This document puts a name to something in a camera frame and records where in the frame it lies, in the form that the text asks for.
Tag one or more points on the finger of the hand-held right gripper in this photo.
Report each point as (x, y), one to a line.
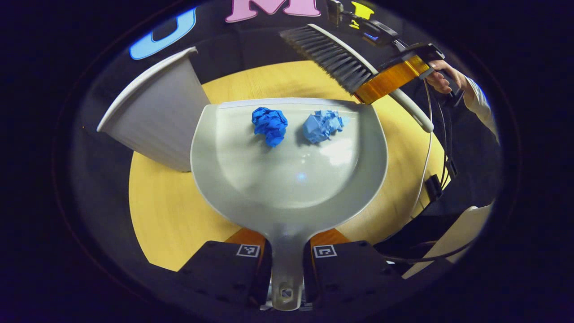
(390, 78)

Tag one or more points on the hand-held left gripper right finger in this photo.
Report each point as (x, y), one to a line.
(350, 273)

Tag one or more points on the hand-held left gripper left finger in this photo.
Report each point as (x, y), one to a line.
(219, 269)

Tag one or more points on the small white broom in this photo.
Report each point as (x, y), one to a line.
(332, 58)

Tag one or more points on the light blue paper ball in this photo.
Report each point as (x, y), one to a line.
(320, 126)

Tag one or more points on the white plastic dustpan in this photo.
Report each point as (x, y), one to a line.
(291, 179)

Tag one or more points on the dark blue paper ball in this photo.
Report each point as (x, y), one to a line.
(270, 125)

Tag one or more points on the grey plastic garbage bin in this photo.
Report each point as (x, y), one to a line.
(157, 112)

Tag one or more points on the black backdrop cloth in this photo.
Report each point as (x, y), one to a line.
(224, 54)

